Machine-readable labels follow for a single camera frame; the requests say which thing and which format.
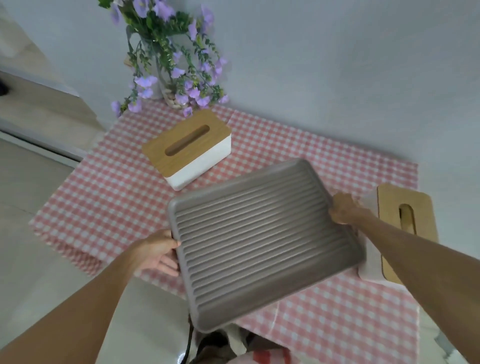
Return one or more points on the pink checkered tablecloth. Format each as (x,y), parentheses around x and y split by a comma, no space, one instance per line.
(123,195)

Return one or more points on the person's right forearm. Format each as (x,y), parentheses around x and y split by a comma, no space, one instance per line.
(423,258)

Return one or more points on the person's left hand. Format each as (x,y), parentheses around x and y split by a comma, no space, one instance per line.
(155,250)

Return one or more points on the person's left thumb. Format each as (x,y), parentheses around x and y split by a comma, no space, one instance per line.
(169,237)

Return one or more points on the glass vase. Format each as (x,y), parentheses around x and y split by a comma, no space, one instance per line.
(168,88)

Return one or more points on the purple flower bouquet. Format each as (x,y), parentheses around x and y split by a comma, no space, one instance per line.
(168,48)

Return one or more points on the grey ribbed tray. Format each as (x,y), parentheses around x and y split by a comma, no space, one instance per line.
(262,240)

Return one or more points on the person's right hand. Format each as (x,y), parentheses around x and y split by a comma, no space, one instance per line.
(345,209)

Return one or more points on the white tissue box wooden lid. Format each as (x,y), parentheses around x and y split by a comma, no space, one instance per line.
(187,148)
(407,225)

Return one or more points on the person's left forearm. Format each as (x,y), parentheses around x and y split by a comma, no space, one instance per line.
(62,318)

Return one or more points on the person's clothing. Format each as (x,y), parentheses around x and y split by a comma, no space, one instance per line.
(240,348)

